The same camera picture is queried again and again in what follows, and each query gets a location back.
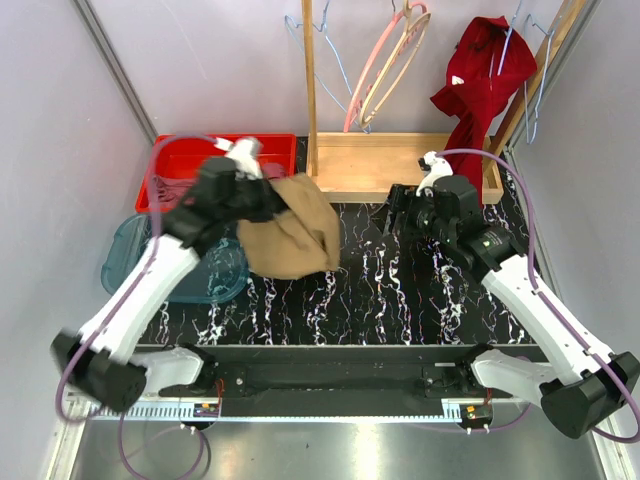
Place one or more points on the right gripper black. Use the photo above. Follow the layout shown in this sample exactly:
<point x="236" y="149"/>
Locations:
<point x="403" y="198"/>

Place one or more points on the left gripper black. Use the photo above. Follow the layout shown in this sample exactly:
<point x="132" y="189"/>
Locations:
<point x="272" y="201"/>

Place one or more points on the tan brown garment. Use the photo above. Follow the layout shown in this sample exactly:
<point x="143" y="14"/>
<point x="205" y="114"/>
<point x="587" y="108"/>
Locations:
<point x="300" y="241"/>

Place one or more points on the red pleated skirt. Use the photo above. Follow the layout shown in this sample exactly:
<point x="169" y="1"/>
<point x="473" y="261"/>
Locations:
<point x="472" y="92"/>

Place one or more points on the light blue wire hanger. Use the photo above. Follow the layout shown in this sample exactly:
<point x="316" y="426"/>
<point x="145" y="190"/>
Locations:
<point x="508" y="36"/>

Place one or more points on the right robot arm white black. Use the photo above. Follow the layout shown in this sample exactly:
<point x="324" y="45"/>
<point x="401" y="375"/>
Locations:
<point x="582" y="381"/>

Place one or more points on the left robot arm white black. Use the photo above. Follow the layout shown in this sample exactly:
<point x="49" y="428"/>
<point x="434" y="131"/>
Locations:
<point x="100" y="360"/>

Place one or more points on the pink plastic hanger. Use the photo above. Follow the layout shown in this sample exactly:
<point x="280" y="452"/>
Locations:
<point x="370" y="70"/>

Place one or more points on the beige wooden hanger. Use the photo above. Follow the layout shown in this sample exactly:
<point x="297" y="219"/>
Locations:
<point x="395" y="75"/>

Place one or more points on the teal transparent plastic tub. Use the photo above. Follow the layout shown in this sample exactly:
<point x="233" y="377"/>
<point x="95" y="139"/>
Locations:
<point x="122" y="255"/>

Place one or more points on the mauve pink garment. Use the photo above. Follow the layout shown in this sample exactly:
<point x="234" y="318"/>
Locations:
<point x="170" y="190"/>

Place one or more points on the red plastic bin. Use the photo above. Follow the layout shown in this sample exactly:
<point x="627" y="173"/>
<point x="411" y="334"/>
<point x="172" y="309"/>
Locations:
<point x="182" y="158"/>

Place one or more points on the wooden rack base tray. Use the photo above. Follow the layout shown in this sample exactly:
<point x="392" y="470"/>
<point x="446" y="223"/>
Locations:
<point x="361" y="168"/>

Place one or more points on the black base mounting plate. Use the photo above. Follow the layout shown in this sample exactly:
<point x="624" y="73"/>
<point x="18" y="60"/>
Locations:
<point x="322" y="382"/>

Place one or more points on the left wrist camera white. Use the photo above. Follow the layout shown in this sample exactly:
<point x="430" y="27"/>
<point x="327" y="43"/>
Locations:
<point x="244" y="153"/>

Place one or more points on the blue wire hanger left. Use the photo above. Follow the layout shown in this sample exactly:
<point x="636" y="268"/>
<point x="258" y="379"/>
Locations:
<point x="343" y="34"/>

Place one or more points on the left wooden rack post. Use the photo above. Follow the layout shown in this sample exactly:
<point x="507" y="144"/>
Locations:
<point x="312" y="148"/>

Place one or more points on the wooden rack post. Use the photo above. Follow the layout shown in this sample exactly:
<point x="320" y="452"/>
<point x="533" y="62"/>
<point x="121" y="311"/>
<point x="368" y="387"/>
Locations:
<point x="312" y="148"/>
<point x="525" y="107"/>

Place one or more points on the aluminium rail frame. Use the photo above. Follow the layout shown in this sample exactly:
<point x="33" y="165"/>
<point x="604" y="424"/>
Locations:
<point x="496" y="411"/>

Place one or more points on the right wooden rack post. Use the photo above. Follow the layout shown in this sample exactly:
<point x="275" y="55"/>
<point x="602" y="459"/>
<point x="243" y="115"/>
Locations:
<point x="525" y="107"/>

